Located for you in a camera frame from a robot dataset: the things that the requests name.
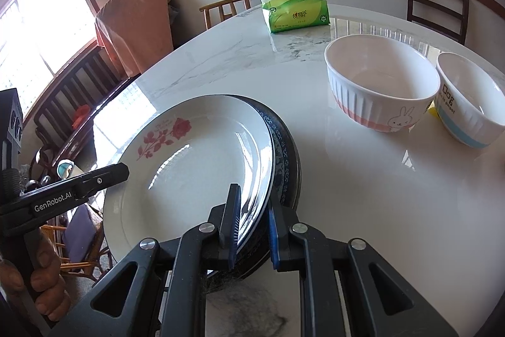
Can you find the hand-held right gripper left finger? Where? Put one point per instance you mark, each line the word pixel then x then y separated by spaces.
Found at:
pixel 232 230

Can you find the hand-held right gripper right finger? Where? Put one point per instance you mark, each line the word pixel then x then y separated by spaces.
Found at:
pixel 274 238

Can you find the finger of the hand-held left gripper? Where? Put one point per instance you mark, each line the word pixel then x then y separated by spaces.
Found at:
pixel 106 175

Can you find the white rose print plate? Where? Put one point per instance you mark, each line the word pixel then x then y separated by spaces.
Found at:
pixel 189 171

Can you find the dark blue patterned plate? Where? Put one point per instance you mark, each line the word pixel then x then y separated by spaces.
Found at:
pixel 284 159

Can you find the white pink striped bowl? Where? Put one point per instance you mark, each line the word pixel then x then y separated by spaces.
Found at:
pixel 378 84

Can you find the white blue striped bowl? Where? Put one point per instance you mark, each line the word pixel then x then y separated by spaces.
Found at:
pixel 473 100

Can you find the person's left hand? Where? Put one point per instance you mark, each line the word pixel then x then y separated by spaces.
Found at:
pixel 49 274

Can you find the blue seat cushion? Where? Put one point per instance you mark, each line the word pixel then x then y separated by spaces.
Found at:
pixel 83 234

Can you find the red cloth item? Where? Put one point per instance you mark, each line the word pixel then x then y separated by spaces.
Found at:
pixel 81 113

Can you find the rattan chair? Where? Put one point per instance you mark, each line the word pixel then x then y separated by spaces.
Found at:
pixel 85 268

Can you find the dark wooden bench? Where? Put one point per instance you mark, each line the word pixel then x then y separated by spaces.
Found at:
pixel 67 84

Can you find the large side window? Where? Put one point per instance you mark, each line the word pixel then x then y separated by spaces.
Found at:
pixel 43 29

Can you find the yellow round sticker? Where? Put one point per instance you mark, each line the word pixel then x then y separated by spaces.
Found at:
pixel 433 112

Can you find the light wooden chair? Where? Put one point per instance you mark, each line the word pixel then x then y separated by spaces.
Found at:
pixel 227 3

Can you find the green tissue pack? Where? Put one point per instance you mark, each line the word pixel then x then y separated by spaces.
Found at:
pixel 296 13

